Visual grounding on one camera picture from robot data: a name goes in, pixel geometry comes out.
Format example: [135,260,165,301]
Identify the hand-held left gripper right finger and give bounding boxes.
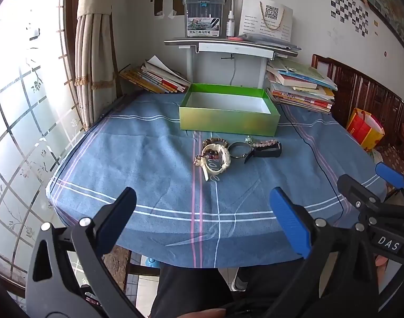
[270,187,381,318]

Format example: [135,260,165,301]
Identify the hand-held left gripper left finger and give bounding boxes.
[25,187,138,318]

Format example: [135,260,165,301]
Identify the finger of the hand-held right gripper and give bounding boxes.
[375,162,404,206]
[337,174,404,236]

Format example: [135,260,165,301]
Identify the black wristwatch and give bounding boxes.
[244,142,282,164]

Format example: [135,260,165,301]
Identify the cream bracelet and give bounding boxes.
[202,144,231,182]

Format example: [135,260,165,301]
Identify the brown wooden bead bracelet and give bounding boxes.
[202,138,229,149]

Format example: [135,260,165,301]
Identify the green cardboard box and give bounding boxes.
[179,83,281,137]

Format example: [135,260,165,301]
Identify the person's left hand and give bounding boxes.
[179,308,226,318]

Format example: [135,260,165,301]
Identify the yellow red shopping bag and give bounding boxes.
[346,108,385,151]

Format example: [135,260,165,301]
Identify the blue checked tablecloth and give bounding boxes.
[45,91,388,269]

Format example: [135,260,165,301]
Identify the grey shoe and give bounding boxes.
[231,268,250,291]

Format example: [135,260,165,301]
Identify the silver bangle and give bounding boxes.
[228,142,252,160]

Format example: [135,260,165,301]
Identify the dark wooden bench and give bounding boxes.
[311,54,404,202]

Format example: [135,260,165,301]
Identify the person's dark trousers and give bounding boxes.
[151,260,308,318]

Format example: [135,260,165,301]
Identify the tall stack of books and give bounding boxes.
[266,58,338,115]

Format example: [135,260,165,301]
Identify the frosted grid window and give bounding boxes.
[0,0,90,292]

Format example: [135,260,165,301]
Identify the leaning pile of books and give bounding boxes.
[119,56,192,94]

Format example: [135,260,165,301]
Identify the beige curtain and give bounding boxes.
[74,0,123,130]

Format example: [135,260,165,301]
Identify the grey folder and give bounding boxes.
[237,34,302,50]

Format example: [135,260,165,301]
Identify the white desk shelf riser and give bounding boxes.
[164,38,298,90]

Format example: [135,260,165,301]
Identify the white paper bag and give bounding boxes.
[239,0,293,42]

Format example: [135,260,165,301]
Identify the white spray bottle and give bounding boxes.
[226,11,236,38]

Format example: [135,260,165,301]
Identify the clear marker pen case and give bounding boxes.
[183,0,225,38]

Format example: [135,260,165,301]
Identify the black cable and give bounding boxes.
[281,104,346,221]

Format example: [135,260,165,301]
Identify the red bead bracelet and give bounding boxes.
[193,152,222,168]

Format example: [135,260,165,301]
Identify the cluster of wall photo stickers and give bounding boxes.
[330,0,369,37]

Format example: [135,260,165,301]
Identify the framed wall picture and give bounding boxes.
[349,0,404,62]

